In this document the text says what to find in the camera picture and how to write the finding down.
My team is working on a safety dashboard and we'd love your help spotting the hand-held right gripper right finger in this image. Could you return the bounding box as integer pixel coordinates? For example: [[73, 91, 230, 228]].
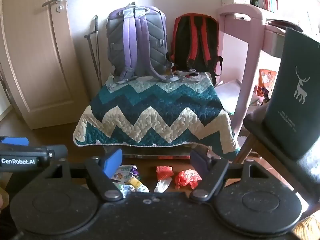
[[190, 149, 267, 202]]

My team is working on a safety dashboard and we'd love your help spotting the white purple snack packet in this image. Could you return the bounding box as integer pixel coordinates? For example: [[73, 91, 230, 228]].
[[110, 164, 141, 198]]

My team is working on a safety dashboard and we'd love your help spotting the dark green bin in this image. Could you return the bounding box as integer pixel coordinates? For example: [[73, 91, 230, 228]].
[[261, 27, 320, 159]]

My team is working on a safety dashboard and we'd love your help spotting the pink desk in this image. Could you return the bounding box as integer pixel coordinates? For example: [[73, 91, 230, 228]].
[[216, 4, 320, 140]]

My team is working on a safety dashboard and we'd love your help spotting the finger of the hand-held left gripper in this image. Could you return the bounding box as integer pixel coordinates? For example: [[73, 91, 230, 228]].
[[47, 144, 68, 159], [0, 136, 29, 146]]

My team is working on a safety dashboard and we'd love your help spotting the folded metal rack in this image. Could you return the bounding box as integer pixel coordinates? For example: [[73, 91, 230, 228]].
[[84, 15, 102, 86]]

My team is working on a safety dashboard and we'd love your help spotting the orange snack bag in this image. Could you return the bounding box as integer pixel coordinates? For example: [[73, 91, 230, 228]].
[[257, 69, 277, 92]]

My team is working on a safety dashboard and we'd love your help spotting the red striped wrapper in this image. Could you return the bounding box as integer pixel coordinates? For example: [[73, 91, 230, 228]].
[[156, 165, 174, 180]]

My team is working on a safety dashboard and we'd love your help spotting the white paper sheet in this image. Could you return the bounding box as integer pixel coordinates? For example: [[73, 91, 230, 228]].
[[214, 79, 241, 115]]

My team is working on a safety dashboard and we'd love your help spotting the silver door handle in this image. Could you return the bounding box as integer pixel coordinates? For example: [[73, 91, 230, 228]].
[[41, 0, 64, 7]]

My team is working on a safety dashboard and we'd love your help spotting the yellow wrapper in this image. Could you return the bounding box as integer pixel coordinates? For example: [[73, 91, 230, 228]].
[[126, 176, 150, 193]]

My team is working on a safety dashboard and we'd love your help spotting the dark wooden chair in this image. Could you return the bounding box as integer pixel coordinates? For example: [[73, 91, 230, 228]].
[[235, 104, 320, 240]]

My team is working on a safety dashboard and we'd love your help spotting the beige door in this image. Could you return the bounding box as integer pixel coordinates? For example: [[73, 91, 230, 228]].
[[0, 0, 83, 130]]

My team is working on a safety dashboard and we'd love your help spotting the yellow woven mat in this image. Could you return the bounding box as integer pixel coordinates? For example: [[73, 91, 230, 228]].
[[292, 216, 320, 240]]

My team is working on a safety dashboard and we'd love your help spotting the red black backpack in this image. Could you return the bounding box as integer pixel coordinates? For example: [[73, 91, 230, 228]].
[[166, 13, 224, 85]]

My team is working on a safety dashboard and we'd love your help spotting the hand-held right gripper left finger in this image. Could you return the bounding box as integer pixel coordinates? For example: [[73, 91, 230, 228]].
[[44, 149, 125, 202]]

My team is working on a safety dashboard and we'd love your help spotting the white wrapper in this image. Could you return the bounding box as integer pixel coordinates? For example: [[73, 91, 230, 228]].
[[154, 177, 173, 193]]

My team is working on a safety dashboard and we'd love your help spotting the purple grey backpack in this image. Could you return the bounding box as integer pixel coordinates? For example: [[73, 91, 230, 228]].
[[106, 2, 176, 84]]

